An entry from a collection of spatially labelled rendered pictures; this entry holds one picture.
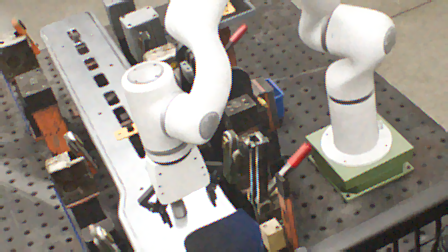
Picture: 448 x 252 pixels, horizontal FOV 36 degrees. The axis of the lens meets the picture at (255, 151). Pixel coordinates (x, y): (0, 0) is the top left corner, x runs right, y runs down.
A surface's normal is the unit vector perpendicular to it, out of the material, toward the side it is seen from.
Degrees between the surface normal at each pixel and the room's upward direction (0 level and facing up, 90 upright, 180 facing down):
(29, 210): 0
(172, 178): 90
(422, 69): 0
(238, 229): 90
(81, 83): 0
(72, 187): 90
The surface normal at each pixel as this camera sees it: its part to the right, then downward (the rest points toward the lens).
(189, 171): 0.50, 0.51
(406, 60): -0.15, -0.74
